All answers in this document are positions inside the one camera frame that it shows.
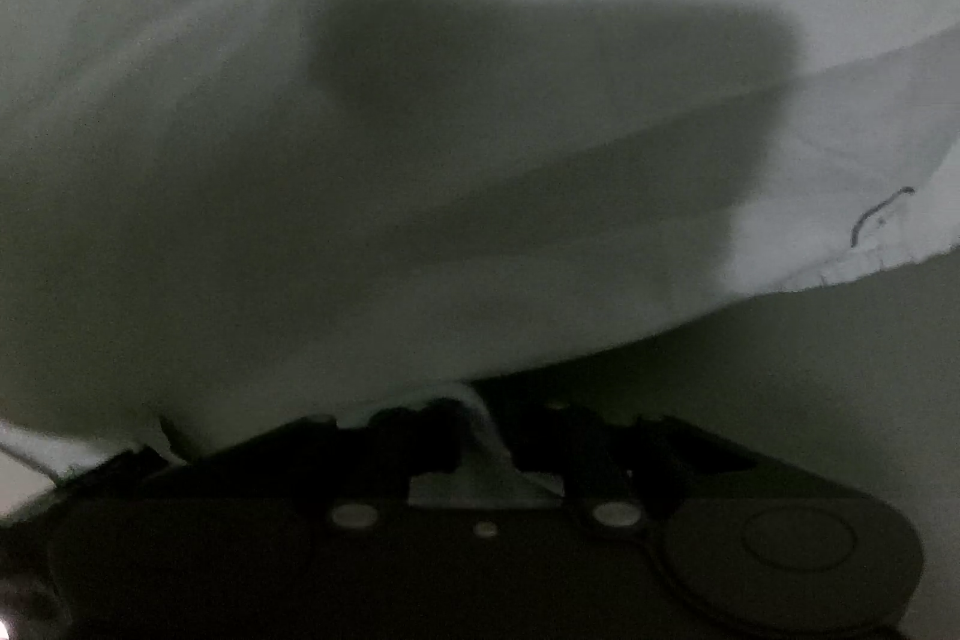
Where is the pale printed t-shirt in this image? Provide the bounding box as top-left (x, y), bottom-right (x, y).
top-left (0, 0), bottom-right (960, 507)

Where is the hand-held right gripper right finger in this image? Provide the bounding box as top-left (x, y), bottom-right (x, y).
top-left (499, 401), bottom-right (818, 530)

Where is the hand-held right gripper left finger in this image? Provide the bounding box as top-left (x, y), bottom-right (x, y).
top-left (161, 400), bottom-right (481, 530)

